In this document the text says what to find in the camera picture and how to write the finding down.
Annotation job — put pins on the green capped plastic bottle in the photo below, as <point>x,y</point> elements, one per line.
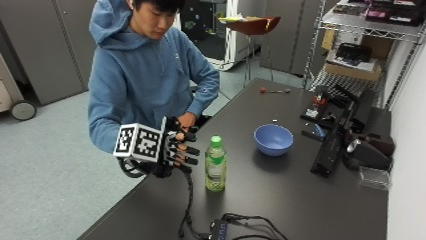
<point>216,166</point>

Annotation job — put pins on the white marker cube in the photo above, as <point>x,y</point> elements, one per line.
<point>142,142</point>

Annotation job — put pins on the blue bowl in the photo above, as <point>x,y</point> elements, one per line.
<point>274,140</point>

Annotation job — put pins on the black hub box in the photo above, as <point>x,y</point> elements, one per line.
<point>219,230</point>

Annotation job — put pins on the the person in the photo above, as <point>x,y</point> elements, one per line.
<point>138,73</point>

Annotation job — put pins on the small blue device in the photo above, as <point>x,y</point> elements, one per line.
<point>320,130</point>

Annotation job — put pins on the black and red device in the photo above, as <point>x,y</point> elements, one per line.
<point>316,108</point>

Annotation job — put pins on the brown stool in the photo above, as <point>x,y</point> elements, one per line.
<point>254,26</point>

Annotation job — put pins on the beige cart with wheel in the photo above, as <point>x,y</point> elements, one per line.
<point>18,100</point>

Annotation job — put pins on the grey cabinet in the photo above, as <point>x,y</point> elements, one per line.
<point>49,46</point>

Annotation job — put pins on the cardboard box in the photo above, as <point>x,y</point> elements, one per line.
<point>354,70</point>

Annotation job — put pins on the clear plastic box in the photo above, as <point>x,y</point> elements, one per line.
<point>375,178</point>

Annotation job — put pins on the black device on paper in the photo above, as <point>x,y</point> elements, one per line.
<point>354,53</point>

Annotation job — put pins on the black camera stand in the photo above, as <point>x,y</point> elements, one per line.
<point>334,146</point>

